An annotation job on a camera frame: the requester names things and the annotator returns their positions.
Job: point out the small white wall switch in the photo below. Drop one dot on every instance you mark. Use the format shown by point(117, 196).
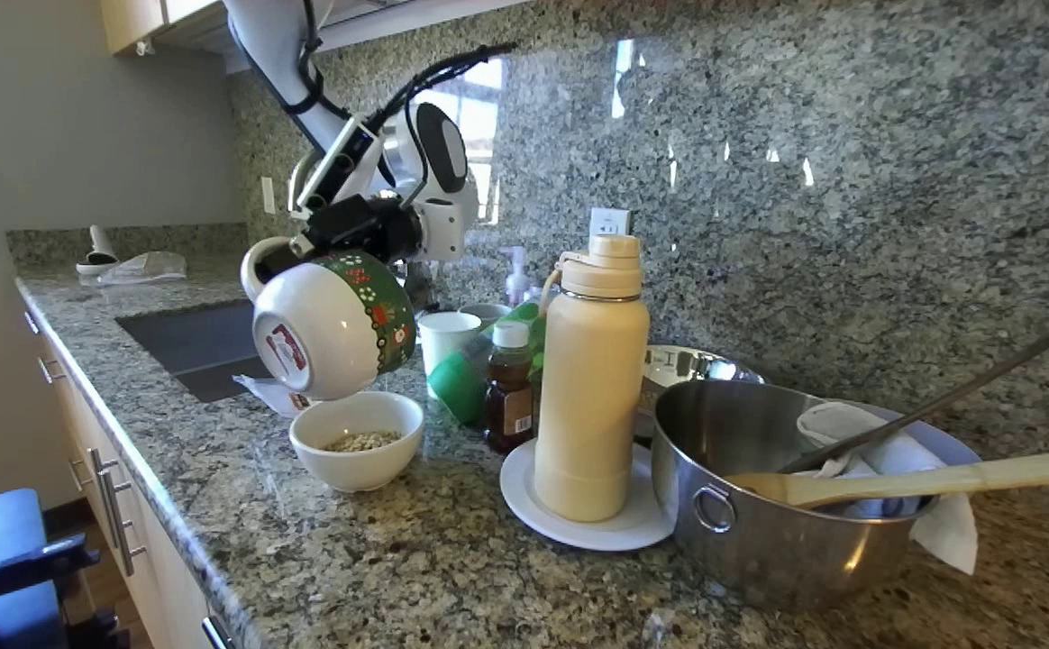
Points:
point(270, 196)

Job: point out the white wall outlet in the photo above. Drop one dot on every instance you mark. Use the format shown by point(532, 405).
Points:
point(610, 221)

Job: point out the white ceramic bowl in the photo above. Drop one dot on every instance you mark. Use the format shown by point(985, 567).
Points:
point(355, 464)

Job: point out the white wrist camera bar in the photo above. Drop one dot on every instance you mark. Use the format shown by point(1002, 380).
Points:
point(337, 166)

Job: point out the white paper towel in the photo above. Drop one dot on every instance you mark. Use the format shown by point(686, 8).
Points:
point(942, 529)

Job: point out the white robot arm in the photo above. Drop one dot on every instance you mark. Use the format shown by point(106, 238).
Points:
point(271, 49)

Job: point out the stainless steel sink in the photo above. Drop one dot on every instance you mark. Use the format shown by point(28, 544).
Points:
point(187, 345)

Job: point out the small brown glass bottle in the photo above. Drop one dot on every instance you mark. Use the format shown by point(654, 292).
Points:
point(509, 398)

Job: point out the wooden spoon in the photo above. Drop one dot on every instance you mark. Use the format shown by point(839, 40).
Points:
point(931, 478)

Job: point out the white paper cup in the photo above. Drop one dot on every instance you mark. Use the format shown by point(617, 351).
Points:
point(445, 345)

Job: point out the beige pine nuts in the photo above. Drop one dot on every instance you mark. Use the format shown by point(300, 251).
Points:
point(364, 442)

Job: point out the stainless steel pot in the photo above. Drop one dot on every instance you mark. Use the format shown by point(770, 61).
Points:
point(778, 541)

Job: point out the white cloth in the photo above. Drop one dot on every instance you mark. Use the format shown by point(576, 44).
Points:
point(145, 267)

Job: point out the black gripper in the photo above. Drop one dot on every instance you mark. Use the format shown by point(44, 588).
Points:
point(373, 225)

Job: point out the white saucer plate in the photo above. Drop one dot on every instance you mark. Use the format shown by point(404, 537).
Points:
point(598, 531)

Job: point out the cream insulated bottle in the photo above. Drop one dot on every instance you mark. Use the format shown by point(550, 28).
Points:
point(591, 385)

